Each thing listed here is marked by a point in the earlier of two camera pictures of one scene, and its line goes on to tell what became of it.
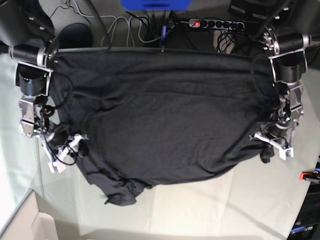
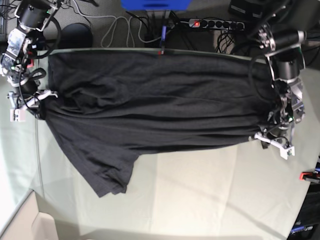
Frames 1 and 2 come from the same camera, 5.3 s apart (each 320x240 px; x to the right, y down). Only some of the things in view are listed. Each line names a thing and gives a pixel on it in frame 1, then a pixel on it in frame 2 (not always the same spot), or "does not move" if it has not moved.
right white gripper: (284, 152) does not move
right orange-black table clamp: (310, 176) does not move
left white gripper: (58, 165) → (18, 113)
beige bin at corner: (27, 223) does not move
